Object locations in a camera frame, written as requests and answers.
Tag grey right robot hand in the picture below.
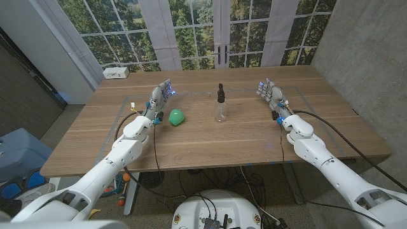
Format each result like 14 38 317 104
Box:
256 78 292 125

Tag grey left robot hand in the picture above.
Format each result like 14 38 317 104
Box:
142 78 177 125

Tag black spray top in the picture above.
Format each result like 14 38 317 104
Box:
217 83 226 104

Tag clear plastic spray bottle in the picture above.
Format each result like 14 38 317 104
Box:
214 100 228 123

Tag green ball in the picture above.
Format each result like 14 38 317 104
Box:
168 109 186 127

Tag white power strip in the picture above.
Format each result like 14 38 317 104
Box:
102 66 130 80

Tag printed window backdrop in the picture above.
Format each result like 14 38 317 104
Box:
57 0 338 73

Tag black round fan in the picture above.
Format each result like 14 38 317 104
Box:
139 170 165 190

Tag teal toy basket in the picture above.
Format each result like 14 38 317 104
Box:
102 174 123 197

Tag white table leg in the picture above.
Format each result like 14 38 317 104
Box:
123 171 141 217

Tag colourful toy maraca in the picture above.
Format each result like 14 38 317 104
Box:
117 183 128 207

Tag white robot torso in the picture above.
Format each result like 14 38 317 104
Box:
171 190 263 229

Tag blue storage bin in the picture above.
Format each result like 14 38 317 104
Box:
0 128 53 184

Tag blue and black headset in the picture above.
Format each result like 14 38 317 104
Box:
0 167 47 200

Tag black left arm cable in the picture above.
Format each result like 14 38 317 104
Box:
113 109 188 201

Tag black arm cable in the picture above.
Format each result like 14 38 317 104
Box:
113 109 188 201
292 109 407 193

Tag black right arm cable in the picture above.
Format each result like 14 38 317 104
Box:
292 109 407 193

